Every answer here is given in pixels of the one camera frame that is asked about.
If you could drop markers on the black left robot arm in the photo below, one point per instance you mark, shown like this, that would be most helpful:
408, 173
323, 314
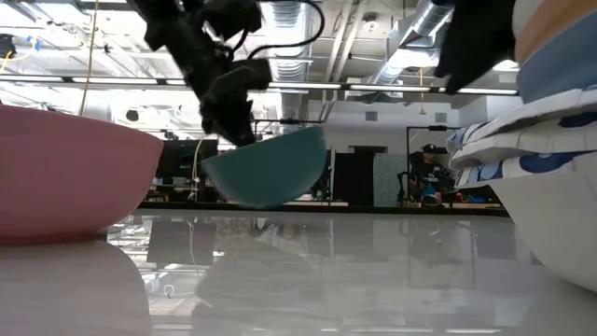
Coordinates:
168, 23

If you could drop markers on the orange bowl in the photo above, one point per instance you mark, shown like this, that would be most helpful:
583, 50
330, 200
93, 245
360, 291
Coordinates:
555, 28

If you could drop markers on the pink bowl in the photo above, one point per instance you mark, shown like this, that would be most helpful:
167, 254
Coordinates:
70, 177

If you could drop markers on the silver ventilation duct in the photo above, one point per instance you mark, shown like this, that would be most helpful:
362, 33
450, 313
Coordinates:
420, 23

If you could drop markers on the green bowl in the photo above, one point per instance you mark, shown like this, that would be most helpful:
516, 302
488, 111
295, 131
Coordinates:
270, 172

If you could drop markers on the person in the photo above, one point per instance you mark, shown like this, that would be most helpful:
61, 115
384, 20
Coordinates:
431, 177

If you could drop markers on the blue patterned paper bowl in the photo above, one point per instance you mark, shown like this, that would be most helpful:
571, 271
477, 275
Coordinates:
513, 144
559, 219
536, 112

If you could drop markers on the ribbed silver duct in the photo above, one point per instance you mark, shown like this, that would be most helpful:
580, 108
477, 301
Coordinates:
287, 37

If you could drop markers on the cream bowl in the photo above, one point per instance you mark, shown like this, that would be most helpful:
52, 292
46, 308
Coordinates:
527, 14

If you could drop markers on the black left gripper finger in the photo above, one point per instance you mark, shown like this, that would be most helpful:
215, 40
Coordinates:
228, 123

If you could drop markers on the ceiling light rail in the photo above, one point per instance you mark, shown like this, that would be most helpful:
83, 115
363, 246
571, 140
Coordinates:
116, 80

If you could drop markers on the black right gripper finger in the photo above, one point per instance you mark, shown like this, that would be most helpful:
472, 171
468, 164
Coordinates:
464, 67

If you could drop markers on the black metal table frame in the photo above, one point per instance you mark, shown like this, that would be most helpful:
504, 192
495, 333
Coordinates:
373, 209

